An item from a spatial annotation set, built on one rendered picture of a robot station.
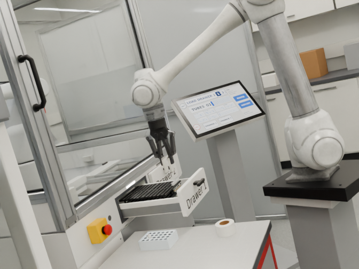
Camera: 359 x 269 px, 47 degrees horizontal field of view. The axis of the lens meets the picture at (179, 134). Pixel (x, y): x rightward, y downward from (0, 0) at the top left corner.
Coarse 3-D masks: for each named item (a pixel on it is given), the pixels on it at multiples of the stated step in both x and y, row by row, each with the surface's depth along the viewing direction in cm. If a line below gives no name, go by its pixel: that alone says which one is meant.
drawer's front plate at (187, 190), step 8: (200, 168) 183; (192, 176) 174; (200, 176) 179; (184, 184) 165; (192, 184) 170; (184, 192) 162; (192, 192) 169; (200, 192) 176; (184, 200) 160; (192, 200) 167; (200, 200) 175; (184, 208) 160; (192, 208) 166; (184, 216) 160
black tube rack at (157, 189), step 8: (152, 184) 189; (160, 184) 185; (168, 184) 183; (136, 192) 183; (144, 192) 179; (152, 192) 176; (160, 192) 173; (176, 192) 178; (120, 200) 176; (128, 200) 175; (136, 200) 182; (144, 200) 174
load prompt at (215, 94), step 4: (212, 92) 264; (216, 92) 265; (220, 92) 265; (224, 92) 266; (200, 96) 260; (204, 96) 261; (208, 96) 261; (212, 96) 262; (216, 96) 263; (220, 96) 263; (184, 100) 256; (188, 100) 256; (192, 100) 257; (196, 100) 257; (200, 100) 258; (204, 100) 258; (188, 104) 254; (192, 104) 255
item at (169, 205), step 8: (144, 184) 195; (128, 192) 191; (152, 200) 167; (160, 200) 165; (168, 200) 163; (176, 200) 162; (120, 208) 173; (128, 208) 171; (136, 208) 170; (144, 208) 168; (152, 208) 167; (160, 208) 165; (168, 208) 164; (176, 208) 163; (128, 216) 172; (136, 216) 171
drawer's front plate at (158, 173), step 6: (174, 162) 224; (156, 168) 206; (162, 168) 210; (150, 174) 198; (156, 174) 203; (162, 174) 209; (150, 180) 199; (156, 180) 202; (162, 180) 208; (168, 180) 214
